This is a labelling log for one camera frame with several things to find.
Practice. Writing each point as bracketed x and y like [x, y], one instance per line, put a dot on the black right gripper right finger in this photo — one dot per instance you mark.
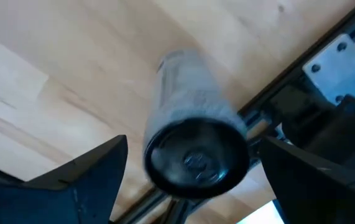
[320, 193]

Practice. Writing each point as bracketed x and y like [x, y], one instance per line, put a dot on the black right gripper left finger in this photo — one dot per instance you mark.
[56, 202]

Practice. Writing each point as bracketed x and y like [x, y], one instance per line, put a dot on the white Celsius can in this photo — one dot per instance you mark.
[192, 99]

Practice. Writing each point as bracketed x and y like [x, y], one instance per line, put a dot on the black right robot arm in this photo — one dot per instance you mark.
[335, 133]

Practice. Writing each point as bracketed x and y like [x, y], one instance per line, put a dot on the silver bracket plate with screws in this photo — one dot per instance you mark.
[339, 68]

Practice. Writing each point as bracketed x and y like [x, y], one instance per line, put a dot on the black aluminium table frame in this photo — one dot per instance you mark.
[295, 74]

